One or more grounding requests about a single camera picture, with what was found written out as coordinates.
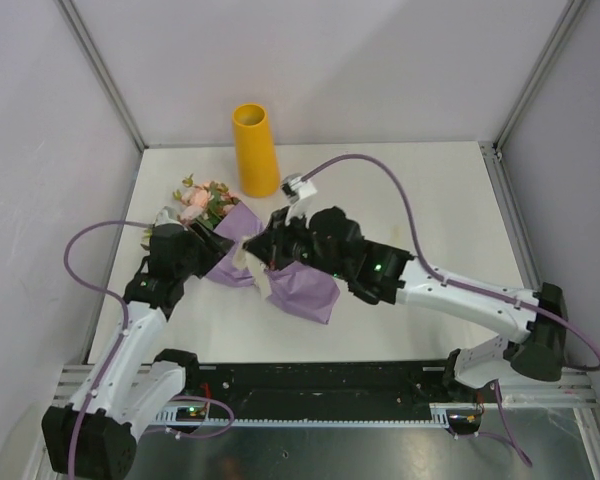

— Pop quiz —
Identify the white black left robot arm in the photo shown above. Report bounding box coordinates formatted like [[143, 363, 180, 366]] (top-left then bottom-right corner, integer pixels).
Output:
[[41, 221, 234, 479]]

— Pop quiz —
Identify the yellow cylindrical vase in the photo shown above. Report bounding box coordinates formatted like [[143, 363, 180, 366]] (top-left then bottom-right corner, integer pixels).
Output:
[[232, 103, 280, 198]]

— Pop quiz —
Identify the pink artificial flower bunch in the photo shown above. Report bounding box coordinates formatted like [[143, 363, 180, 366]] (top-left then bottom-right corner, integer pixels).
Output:
[[141, 175, 241, 251]]

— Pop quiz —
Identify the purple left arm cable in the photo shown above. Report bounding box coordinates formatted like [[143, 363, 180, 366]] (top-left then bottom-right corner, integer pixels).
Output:
[[63, 219, 236, 476]]

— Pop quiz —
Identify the white slotted cable duct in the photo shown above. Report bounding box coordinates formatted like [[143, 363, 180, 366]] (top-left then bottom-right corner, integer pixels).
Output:
[[147, 403, 484, 431]]

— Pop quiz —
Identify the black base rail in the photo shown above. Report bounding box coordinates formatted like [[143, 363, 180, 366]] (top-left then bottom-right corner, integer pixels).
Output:
[[184, 360, 481, 419]]

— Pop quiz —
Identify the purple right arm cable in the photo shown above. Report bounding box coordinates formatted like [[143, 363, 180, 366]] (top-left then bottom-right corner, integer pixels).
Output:
[[302, 153, 600, 466]]

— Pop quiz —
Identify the aluminium frame post left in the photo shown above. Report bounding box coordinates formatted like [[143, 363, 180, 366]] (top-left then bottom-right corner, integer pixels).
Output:
[[55, 0, 147, 153]]

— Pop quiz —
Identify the aluminium frame post right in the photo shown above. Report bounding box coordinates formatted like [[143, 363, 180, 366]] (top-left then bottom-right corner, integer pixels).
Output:
[[492, 0, 591, 151]]

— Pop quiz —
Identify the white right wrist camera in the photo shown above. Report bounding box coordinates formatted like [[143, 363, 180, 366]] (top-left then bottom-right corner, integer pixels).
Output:
[[281, 173, 317, 225]]

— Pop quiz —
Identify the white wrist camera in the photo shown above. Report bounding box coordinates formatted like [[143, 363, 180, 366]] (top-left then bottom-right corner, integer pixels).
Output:
[[281, 173, 317, 225], [152, 206, 183, 235]]

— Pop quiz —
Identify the aluminium frame post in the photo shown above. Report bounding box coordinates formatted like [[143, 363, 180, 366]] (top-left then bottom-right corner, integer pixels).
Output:
[[55, 0, 147, 153], [492, 0, 591, 151]]

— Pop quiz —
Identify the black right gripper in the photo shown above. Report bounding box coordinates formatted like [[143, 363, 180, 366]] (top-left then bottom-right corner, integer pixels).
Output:
[[244, 207, 348, 280]]

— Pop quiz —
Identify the purple pink wrapping paper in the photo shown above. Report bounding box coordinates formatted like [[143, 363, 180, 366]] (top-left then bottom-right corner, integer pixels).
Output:
[[206, 202, 340, 325]]

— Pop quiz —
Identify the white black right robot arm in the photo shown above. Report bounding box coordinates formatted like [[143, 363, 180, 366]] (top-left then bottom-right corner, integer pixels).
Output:
[[243, 207, 566, 401]]

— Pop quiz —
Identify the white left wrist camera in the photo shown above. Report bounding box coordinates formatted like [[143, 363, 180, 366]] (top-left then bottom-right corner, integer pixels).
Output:
[[152, 206, 183, 235]]

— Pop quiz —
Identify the cream ribbon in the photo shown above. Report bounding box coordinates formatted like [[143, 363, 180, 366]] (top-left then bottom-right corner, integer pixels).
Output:
[[232, 236, 272, 300]]

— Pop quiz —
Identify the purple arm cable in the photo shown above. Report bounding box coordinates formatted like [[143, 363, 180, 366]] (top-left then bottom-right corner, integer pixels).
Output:
[[302, 153, 600, 466], [63, 219, 236, 476]]

